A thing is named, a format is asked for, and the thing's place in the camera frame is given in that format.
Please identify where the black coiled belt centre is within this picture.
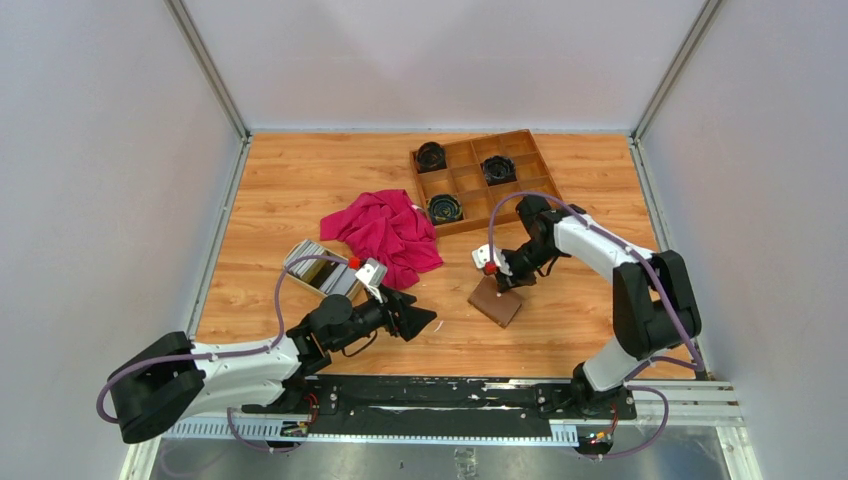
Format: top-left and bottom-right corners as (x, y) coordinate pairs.
(481, 155), (517, 186)

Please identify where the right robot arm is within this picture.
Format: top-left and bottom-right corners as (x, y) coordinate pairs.
(473, 191), (705, 418)

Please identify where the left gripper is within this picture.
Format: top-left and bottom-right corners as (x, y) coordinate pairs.
(330, 283), (436, 353)

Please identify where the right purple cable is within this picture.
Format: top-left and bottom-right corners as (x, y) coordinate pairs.
(486, 192), (707, 462)

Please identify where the black coiled belt top-left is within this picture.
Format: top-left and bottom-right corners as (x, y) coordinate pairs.
(415, 141), (447, 174)

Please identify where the aluminium frame rail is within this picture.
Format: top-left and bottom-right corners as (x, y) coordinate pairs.
(122, 374), (761, 479)

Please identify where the black coiled belt bottom-left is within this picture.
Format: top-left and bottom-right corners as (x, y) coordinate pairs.
(427, 194), (464, 226)

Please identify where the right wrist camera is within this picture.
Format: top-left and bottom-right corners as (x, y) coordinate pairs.
(471, 244), (512, 276)

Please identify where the wooden compartment tray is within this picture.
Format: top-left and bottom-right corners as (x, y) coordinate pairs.
(408, 130), (561, 237)

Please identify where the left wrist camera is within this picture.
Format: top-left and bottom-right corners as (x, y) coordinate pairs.
(354, 258), (388, 304)

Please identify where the brown leather card holder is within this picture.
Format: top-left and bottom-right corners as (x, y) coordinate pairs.
(468, 277), (524, 329)

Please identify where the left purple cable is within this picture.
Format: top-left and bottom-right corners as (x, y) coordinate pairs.
(95, 253), (356, 455)

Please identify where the magenta cloth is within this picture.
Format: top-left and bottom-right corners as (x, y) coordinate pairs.
(320, 189), (444, 290)

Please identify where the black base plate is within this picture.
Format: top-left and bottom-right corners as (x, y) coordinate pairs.
(239, 374), (639, 439)

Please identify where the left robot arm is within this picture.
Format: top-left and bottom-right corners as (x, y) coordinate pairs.
(106, 286), (437, 444)

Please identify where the purple cable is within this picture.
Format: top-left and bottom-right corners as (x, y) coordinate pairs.
(486, 192), (707, 462)
(95, 253), (356, 455)

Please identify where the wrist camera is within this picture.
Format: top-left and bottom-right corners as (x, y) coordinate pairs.
(354, 258), (388, 304)
(471, 244), (512, 276)

